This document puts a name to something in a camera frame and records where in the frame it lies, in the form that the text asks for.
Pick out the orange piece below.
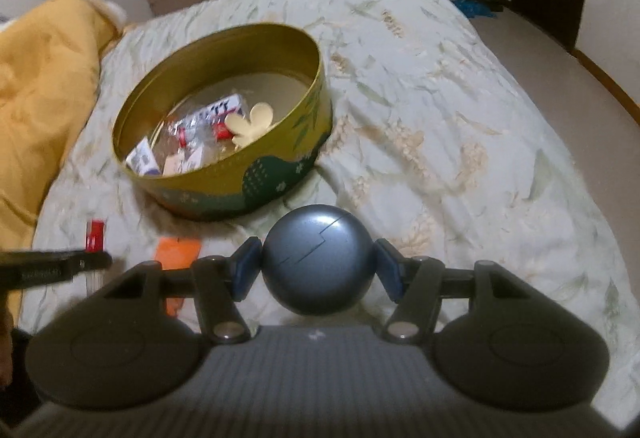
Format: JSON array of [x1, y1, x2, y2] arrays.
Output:
[[153, 236, 202, 318]]

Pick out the dark grey round case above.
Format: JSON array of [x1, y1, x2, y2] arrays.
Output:
[[262, 204, 375, 316]]

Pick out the pink white tissue pack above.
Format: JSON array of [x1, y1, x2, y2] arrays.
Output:
[[163, 146, 204, 177]]

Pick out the small red white item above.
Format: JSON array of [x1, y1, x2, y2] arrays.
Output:
[[85, 219, 105, 253]]

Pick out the white purple small tube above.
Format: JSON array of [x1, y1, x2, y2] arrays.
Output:
[[125, 137, 160, 176]]

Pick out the floral light green bedspread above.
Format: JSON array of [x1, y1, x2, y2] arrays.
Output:
[[34, 0, 639, 426]]

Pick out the clear crinkled plastic bag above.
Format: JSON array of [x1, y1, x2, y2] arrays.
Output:
[[151, 118, 235, 172]]

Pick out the cream flower-shaped piece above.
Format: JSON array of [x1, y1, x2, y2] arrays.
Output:
[[224, 102, 274, 150]]

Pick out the round gold green tin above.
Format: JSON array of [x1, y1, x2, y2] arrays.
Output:
[[112, 23, 332, 220]]

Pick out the yellow quilted blanket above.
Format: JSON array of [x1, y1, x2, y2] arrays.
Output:
[[1, 0, 128, 250]]

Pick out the blue cloth on floor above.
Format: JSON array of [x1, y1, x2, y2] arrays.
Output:
[[454, 0, 496, 19]]

